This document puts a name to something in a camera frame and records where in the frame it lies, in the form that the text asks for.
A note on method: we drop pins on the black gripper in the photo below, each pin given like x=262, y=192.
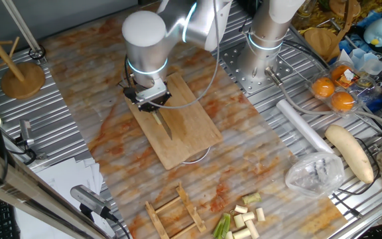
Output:
x=130, y=94

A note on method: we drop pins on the steel cleaver knife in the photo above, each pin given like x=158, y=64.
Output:
x=165, y=126

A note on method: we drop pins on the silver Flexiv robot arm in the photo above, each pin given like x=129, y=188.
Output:
x=144, y=49

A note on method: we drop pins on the wooden cutting board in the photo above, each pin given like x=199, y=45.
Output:
x=194, y=132

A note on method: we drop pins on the wooden knife rack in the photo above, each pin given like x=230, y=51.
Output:
x=191, y=207

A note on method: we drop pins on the white paper stack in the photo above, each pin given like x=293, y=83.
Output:
x=61, y=172

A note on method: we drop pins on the orange marble pattern mat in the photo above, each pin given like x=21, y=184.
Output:
x=260, y=149

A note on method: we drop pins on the wooden stand with round base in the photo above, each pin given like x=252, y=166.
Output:
x=23, y=81

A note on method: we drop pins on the pale green scallion piece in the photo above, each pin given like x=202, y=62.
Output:
x=251, y=198

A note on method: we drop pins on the green scallion leaf bunch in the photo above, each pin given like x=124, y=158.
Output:
x=222, y=225

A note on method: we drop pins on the white plastic wrap roll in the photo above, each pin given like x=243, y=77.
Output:
x=302, y=127

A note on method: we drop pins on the orange fruit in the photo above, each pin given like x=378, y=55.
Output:
x=337, y=73
x=342, y=101
x=323, y=87

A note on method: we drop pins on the clear plastic bag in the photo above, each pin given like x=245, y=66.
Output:
x=313, y=176

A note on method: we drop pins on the wooden disc holder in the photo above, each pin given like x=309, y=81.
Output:
x=322, y=41

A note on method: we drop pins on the white daikon radish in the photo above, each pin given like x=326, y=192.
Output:
x=350, y=152

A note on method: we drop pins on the clear plastic fruit container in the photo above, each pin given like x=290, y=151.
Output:
x=356, y=83

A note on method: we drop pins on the clear plastic cups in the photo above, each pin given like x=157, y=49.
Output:
x=365, y=61

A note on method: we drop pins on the light blue plush toy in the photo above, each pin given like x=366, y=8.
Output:
x=378, y=31

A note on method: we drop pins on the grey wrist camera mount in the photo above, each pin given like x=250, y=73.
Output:
x=151, y=93

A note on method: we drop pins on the silver camera with black mount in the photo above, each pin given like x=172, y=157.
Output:
x=88, y=199

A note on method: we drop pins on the small silver camera on clamp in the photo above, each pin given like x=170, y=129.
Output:
x=26, y=131

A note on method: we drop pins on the aluminium frame beam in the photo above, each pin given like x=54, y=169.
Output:
x=28, y=192

